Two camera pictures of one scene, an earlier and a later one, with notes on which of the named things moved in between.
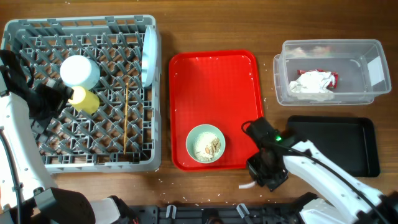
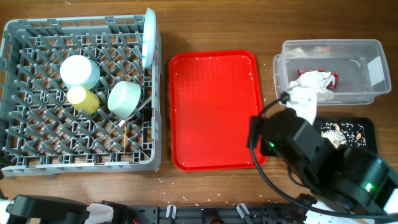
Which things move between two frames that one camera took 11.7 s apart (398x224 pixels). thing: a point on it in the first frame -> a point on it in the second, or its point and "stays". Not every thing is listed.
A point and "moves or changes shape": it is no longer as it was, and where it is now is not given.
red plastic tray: (217, 88) stays
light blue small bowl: (79, 70) stays
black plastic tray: (352, 142) stays
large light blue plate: (149, 56) moves or changes shape
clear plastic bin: (361, 65) stays
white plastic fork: (246, 186) -> (146, 101)
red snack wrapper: (330, 86) stays
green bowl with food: (205, 144) -> (124, 98)
